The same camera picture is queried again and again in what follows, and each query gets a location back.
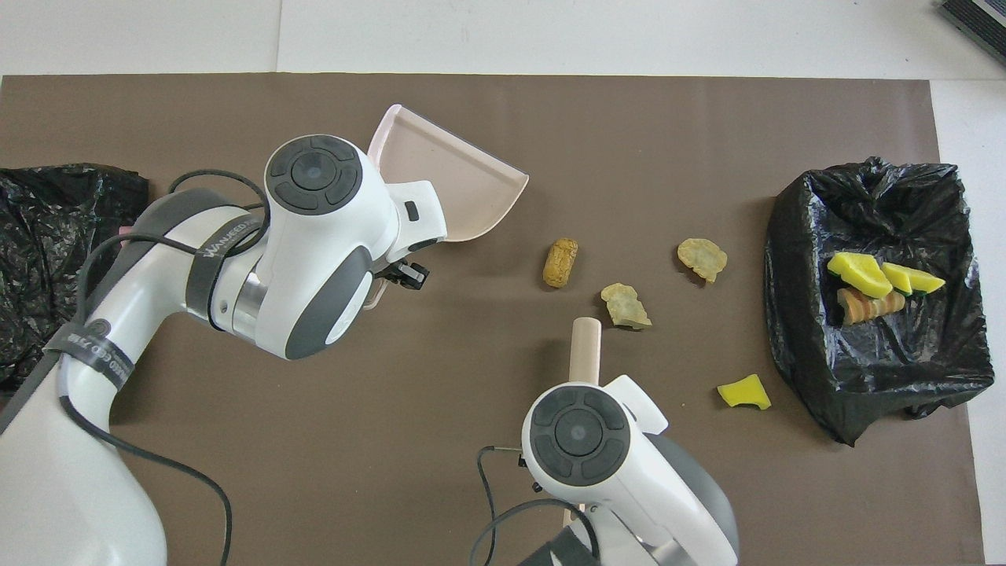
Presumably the beige plastic dustpan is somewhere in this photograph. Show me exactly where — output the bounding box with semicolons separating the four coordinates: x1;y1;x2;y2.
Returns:
362;104;530;311

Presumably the brown bread roll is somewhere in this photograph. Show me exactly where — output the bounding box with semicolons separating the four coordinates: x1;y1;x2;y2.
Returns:
542;238;579;289

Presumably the beige handled black bristle brush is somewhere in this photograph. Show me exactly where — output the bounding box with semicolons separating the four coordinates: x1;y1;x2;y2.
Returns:
564;317;602;529

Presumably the pale greenish cracker piece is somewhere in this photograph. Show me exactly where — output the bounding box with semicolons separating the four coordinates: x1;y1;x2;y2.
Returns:
600;283;653;330

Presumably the golden potato chip piece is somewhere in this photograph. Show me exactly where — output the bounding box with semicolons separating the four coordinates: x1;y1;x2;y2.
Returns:
677;237;729;285

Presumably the small yellow sponge piece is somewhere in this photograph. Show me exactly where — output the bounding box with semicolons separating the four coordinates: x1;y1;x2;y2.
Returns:
717;374;772;411

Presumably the notched yellow sponge piece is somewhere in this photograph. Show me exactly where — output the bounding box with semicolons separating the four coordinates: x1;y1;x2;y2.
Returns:
826;252;894;300

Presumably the sliced toy bread loaf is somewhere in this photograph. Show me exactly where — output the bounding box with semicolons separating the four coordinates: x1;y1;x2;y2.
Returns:
835;287;907;326

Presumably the yellow sponge with green side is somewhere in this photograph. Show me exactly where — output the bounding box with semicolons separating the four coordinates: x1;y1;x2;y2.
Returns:
880;262;947;297

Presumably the black bag lined pink bin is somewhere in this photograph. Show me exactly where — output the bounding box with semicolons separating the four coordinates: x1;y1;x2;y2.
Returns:
0;163;150;394

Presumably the brown paper table mat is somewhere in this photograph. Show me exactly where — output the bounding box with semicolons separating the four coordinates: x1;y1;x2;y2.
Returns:
0;73;986;566

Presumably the dark ribbed panel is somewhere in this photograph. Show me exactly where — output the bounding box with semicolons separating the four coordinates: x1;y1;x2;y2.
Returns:
938;0;1006;67

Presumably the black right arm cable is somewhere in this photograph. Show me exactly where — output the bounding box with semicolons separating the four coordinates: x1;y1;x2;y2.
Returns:
469;444;598;566

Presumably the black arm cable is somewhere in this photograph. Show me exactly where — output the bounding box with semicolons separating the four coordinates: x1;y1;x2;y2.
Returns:
59;169;272;566
469;444;598;566

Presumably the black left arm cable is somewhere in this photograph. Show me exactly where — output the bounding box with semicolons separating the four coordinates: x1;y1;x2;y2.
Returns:
59;169;272;566

